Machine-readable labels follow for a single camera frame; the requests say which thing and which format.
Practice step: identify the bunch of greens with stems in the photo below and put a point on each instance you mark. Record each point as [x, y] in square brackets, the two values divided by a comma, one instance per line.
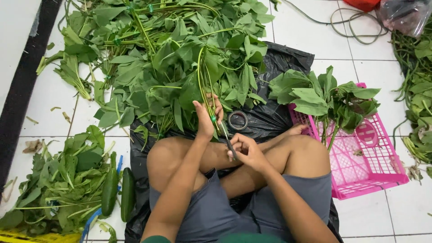
[324, 98]

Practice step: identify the heap of long beans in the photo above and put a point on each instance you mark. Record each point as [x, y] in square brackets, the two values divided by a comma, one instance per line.
[416, 94]

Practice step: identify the person's left hand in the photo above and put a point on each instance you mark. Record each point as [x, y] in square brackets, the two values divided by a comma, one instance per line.
[205, 121]

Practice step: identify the small dark green cucumber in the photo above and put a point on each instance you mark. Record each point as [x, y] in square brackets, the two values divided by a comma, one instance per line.
[128, 194]

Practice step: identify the black door threshold strip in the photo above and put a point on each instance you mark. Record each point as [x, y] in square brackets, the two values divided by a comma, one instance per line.
[23, 87]

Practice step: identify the person's right fingers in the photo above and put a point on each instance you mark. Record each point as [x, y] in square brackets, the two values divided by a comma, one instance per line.
[238, 145]

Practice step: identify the bundle of green leafy stems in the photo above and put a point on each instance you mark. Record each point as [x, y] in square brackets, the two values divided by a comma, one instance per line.
[202, 84]

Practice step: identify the yellow plastic crate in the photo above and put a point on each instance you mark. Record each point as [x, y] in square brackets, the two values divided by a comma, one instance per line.
[37, 237]

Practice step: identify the green shirt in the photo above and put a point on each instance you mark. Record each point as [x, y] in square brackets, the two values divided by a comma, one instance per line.
[236, 238]

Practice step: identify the loose green long bean strands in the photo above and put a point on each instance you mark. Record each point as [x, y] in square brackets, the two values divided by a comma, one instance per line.
[354, 25]

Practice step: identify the black plastic bag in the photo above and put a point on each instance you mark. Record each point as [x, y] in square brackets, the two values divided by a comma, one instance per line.
[280, 98]

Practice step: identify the red plastic item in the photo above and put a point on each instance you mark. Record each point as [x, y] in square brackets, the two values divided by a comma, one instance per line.
[362, 4]

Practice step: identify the blue plastic strip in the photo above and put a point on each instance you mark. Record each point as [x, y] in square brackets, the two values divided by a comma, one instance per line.
[90, 222]

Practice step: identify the large heap of leafy greens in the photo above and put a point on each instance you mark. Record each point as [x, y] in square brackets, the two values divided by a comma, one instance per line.
[155, 50]

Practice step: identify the pile of trimmed green leaves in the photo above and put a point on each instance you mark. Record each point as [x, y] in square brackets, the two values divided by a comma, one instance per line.
[60, 182]

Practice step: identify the pink plastic crate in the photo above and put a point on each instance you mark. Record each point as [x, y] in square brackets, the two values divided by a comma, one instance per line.
[364, 162]

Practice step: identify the clear plastic bag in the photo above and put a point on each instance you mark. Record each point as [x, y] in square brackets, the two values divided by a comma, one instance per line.
[405, 15]

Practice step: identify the person's right hand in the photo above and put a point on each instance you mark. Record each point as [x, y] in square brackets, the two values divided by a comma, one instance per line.
[251, 152]

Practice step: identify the large green cucumber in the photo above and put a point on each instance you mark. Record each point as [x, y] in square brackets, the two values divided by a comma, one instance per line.
[109, 189]

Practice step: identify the person's right leg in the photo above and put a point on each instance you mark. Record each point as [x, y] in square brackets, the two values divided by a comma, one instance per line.
[303, 158]

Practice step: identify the small loose bunch of greens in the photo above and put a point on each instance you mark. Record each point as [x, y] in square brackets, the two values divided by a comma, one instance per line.
[69, 69]

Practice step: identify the roll of dark tape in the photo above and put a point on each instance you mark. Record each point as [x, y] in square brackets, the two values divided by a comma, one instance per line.
[238, 120]

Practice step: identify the grey shorts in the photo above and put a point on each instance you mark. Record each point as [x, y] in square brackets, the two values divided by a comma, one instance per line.
[209, 209]

